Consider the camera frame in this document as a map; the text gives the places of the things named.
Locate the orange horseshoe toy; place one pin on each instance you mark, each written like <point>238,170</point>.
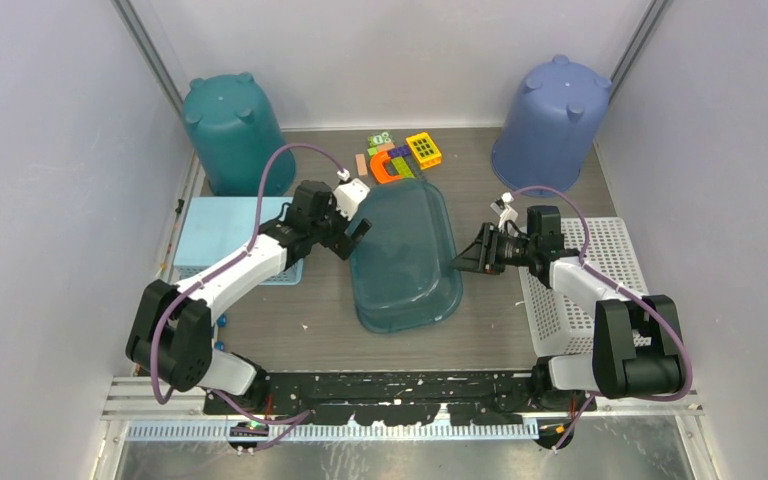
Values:
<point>383,169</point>

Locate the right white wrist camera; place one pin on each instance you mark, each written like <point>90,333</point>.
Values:
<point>507,215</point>

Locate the green patterned toy tile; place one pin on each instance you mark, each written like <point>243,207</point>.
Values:
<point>375,141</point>

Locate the blue plastic bucket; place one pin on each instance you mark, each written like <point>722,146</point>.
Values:
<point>551,124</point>

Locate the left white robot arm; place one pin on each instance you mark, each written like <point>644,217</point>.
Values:
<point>172,333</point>

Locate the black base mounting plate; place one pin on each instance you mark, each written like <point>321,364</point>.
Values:
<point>400,398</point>

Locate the lime green building brick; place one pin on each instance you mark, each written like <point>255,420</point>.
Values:
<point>403,168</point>

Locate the beige toy block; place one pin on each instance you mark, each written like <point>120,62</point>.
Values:
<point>361,165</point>

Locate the light blue basket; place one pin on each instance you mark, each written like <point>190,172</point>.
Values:
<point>218,229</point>

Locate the yellow grid toy block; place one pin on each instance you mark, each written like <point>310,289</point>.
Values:
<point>424,150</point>

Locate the toy train blocks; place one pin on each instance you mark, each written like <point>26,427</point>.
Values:
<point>219,325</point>

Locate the teal plastic bucket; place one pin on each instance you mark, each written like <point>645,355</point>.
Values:
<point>234,131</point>

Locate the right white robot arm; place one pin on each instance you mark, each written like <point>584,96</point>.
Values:
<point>636,348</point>

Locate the teal bottom basket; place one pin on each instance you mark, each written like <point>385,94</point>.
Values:
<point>401,272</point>

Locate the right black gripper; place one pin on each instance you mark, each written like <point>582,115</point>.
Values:
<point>473,258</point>

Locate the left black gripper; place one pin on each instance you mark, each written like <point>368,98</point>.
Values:
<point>345,245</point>

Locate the white plastic basket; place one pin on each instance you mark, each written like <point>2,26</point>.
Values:
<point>557,324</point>

